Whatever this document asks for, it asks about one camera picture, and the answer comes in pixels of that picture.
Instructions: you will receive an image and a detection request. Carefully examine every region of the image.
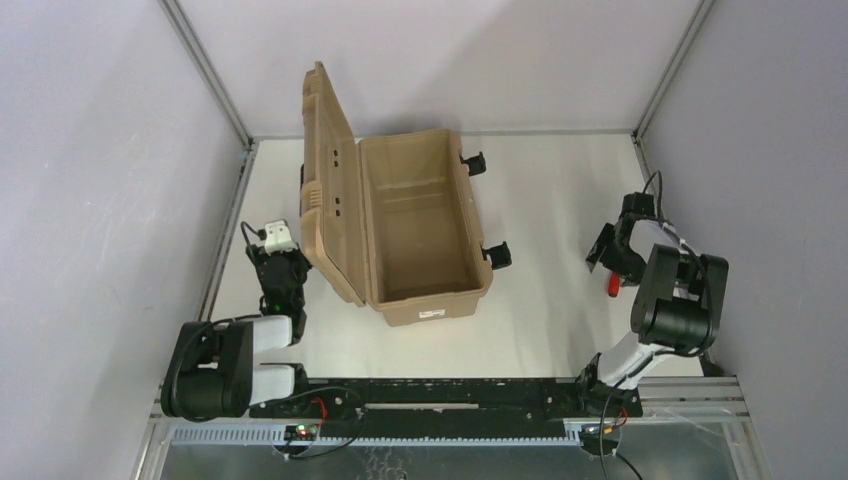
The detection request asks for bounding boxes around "red handled screwdriver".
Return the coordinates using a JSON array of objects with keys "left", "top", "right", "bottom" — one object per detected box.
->
[{"left": 607, "top": 272, "right": 622, "bottom": 298}]

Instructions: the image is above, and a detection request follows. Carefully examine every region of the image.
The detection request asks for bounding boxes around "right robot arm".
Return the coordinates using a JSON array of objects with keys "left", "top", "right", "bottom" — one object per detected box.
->
[{"left": 576, "top": 192, "right": 729, "bottom": 417}]

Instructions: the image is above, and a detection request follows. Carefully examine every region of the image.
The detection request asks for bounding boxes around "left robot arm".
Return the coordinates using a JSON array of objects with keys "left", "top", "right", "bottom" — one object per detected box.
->
[{"left": 160, "top": 245, "right": 311, "bottom": 422}]

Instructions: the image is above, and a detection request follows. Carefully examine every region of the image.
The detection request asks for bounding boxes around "tan plastic toolbox bin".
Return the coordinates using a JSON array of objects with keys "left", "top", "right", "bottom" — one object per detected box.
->
[{"left": 300, "top": 62, "right": 495, "bottom": 327}]

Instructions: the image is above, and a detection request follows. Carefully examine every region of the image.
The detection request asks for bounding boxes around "black toolbox latch near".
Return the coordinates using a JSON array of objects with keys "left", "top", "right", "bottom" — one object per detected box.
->
[{"left": 482, "top": 241, "right": 512, "bottom": 270}]

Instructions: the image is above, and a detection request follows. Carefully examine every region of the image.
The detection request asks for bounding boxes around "black toolbox latch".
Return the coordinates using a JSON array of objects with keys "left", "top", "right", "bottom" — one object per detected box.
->
[
  {"left": 482, "top": 241, "right": 512, "bottom": 270},
  {"left": 460, "top": 151, "right": 487, "bottom": 177}
]

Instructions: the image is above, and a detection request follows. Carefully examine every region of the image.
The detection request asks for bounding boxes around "black toolbox latch far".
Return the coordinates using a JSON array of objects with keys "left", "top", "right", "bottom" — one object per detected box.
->
[{"left": 460, "top": 151, "right": 487, "bottom": 177}]

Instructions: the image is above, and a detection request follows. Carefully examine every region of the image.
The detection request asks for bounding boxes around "left circuit board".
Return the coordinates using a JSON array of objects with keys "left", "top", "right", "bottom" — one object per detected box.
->
[{"left": 284, "top": 424, "right": 320, "bottom": 443}]

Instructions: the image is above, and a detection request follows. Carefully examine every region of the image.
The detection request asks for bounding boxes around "circuit board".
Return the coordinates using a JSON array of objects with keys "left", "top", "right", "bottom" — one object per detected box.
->
[
  {"left": 578, "top": 427, "right": 619, "bottom": 457},
  {"left": 284, "top": 424, "right": 320, "bottom": 443}
]

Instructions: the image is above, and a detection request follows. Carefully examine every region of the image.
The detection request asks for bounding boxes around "white barcode label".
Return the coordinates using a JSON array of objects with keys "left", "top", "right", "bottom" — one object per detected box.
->
[{"left": 418, "top": 309, "right": 447, "bottom": 320}]

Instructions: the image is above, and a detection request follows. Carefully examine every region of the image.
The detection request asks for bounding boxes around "right circuit board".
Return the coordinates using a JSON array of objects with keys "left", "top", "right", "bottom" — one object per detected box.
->
[{"left": 578, "top": 427, "right": 619, "bottom": 457}]

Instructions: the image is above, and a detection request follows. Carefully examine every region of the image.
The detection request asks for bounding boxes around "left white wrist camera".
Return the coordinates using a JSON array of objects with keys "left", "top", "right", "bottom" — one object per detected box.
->
[{"left": 263, "top": 219, "right": 299, "bottom": 255}]

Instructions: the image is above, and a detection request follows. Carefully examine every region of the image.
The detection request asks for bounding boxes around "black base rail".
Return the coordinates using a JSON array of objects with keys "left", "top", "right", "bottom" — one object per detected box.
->
[{"left": 248, "top": 377, "right": 644, "bottom": 440}]

